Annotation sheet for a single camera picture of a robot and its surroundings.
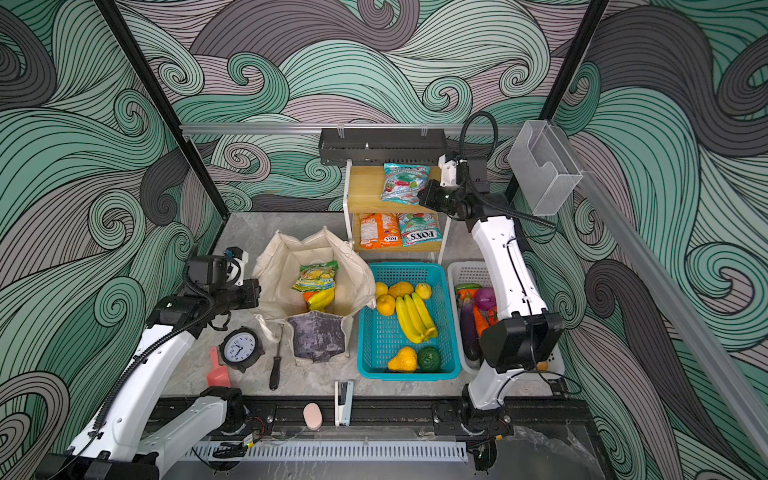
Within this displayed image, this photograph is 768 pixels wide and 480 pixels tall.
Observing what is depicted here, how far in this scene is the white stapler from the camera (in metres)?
0.73

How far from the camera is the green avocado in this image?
79cm

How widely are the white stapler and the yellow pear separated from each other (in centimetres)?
12

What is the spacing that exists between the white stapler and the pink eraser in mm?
42

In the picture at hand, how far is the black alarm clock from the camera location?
82 cm

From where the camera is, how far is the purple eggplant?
0.81 metres

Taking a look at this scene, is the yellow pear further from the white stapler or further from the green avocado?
the white stapler

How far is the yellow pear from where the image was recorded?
79 cm
